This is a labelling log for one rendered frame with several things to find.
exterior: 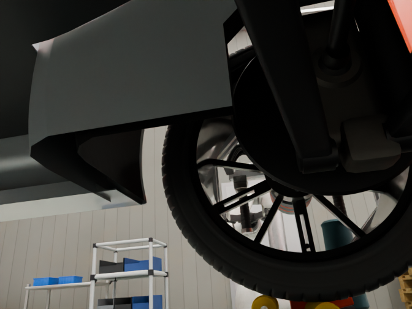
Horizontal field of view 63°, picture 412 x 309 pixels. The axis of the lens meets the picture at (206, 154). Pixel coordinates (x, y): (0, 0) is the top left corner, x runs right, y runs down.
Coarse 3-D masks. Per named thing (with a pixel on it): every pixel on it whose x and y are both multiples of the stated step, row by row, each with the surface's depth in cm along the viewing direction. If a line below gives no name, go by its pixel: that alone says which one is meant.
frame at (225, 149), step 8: (232, 136) 110; (224, 144) 109; (232, 144) 113; (224, 152) 113; (216, 168) 111; (216, 176) 110; (216, 184) 105; (216, 192) 104; (216, 200) 103; (376, 200) 98; (376, 208) 93; (368, 224) 92; (352, 240) 95
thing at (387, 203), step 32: (224, 128) 101; (192, 160) 81; (256, 192) 95; (288, 192) 90; (384, 192) 87; (224, 224) 74; (352, 224) 86; (384, 224) 67; (288, 256) 69; (320, 256) 68
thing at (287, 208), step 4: (272, 196) 106; (276, 196) 102; (272, 200) 111; (284, 200) 101; (308, 200) 103; (284, 204) 102; (288, 204) 101; (308, 204) 110; (280, 208) 110; (284, 208) 107; (288, 208) 106; (292, 208) 105; (284, 212) 112; (288, 212) 111; (292, 212) 110
